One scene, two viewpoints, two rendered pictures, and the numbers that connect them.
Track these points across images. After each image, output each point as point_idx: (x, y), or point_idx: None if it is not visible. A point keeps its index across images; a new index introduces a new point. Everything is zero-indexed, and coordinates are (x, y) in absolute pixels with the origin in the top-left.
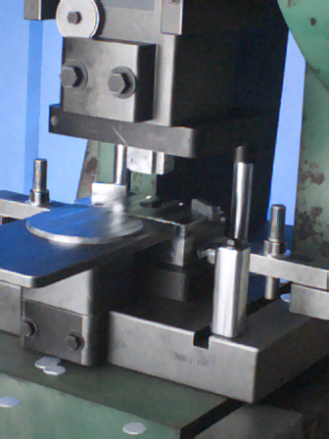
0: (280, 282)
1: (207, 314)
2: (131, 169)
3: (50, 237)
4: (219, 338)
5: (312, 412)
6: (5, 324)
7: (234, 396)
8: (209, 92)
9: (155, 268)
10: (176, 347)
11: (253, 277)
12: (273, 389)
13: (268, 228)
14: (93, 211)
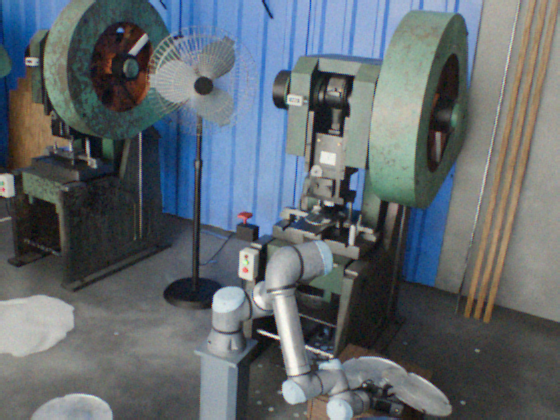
0: None
1: (345, 239)
2: (325, 204)
3: (312, 223)
4: (350, 245)
5: (369, 261)
6: (296, 241)
7: (353, 258)
8: (345, 188)
9: (332, 228)
10: (340, 247)
11: None
12: (361, 256)
13: (358, 219)
14: (318, 215)
